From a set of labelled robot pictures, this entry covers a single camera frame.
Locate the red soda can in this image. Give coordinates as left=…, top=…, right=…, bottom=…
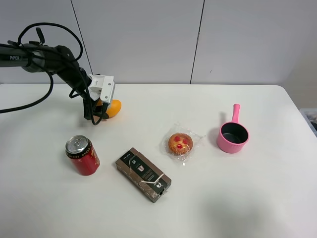
left=65, top=135, right=100, bottom=176

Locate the wrapped fruit tart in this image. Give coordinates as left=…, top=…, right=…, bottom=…
left=159, top=123, right=205, bottom=166

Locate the pink saucepan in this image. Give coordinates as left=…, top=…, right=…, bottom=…
left=216, top=104, right=249, bottom=154

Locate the brown coffee capsule box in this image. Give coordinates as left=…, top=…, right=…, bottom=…
left=115, top=148, right=172, bottom=203

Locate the yellow mango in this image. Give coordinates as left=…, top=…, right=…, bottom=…
left=94, top=99, right=122, bottom=119

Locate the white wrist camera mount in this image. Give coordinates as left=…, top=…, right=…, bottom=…
left=88, top=74, right=115, bottom=104

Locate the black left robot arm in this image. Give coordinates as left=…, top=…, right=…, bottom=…
left=0, top=44, right=109, bottom=125

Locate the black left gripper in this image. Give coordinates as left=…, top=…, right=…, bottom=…
left=83, top=88, right=107, bottom=120

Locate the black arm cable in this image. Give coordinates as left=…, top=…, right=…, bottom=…
left=0, top=23, right=105, bottom=126

